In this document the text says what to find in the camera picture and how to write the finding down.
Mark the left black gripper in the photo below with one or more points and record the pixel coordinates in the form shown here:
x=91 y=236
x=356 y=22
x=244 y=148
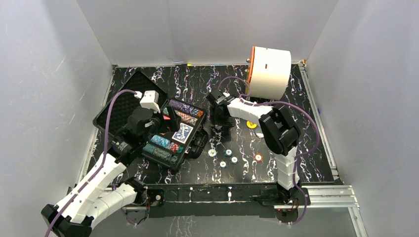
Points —
x=166 y=121

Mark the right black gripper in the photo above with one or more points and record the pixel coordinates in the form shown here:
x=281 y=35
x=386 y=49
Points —
x=214 y=119

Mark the blue playing card deck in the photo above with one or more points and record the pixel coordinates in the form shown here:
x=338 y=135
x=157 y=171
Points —
x=183 y=133

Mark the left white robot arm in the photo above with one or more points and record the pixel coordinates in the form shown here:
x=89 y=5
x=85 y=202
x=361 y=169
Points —
x=85 y=206

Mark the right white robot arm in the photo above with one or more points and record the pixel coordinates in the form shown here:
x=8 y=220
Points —
x=280 y=132

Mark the green orange chip row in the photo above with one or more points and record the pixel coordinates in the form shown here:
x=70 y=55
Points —
x=186 y=117

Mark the teal chip on table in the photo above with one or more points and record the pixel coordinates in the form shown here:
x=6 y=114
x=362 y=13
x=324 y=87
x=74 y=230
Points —
x=228 y=152

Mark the black poker chip case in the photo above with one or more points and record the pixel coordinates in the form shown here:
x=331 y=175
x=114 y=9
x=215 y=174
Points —
x=114 y=115

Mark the light blue chip ten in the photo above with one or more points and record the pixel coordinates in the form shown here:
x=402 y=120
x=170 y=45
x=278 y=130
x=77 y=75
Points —
x=212 y=153

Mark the purple blue chip row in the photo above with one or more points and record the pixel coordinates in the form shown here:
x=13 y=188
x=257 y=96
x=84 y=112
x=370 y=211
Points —
x=186 y=108

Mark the light blue chip row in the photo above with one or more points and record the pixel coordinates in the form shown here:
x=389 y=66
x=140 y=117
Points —
x=167 y=144

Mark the small white chip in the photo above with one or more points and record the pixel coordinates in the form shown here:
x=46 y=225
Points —
x=223 y=164

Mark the yellow round button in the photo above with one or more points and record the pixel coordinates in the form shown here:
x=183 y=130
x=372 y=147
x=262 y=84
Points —
x=251 y=125

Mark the teal green chip row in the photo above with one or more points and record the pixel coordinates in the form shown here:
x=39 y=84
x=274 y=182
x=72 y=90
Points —
x=160 y=153

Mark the clear round button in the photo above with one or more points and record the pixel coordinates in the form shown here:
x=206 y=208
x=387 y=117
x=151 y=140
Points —
x=259 y=133

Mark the red orange chip five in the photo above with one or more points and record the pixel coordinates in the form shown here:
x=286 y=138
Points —
x=258 y=157

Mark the white orange cylindrical device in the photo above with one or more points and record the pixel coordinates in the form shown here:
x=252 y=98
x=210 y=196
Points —
x=269 y=72

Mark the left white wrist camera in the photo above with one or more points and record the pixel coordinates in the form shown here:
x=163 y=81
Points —
x=148 y=100

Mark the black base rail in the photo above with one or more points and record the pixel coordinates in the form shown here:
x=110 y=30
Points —
x=257 y=199

